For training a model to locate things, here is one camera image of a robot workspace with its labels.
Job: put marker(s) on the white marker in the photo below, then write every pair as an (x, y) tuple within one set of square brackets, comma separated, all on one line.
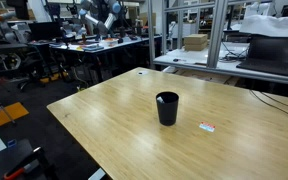
[(160, 99)]

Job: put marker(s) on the grey blue background robot arm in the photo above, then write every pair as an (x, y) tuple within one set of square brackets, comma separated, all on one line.
[(101, 13)]

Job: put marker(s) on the black plastic cup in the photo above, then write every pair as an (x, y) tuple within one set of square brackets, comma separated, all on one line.
[(167, 111)]

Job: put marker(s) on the white table grommet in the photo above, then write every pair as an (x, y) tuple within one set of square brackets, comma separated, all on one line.
[(142, 72)]

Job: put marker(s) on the red white sticker label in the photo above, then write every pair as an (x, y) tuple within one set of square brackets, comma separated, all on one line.
[(207, 127)]

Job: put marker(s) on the cardboard box stack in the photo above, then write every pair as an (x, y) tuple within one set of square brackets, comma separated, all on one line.
[(195, 42)]

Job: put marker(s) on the black laptop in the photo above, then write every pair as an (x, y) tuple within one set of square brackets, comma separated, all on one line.
[(268, 55)]

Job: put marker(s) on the orange floor mat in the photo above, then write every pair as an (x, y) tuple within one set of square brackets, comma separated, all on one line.
[(12, 112)]

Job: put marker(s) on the white cloth cover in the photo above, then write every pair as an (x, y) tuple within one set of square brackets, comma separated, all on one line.
[(265, 25)]

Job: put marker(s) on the aluminium frame post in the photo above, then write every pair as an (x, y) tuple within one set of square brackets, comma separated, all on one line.
[(219, 14)]

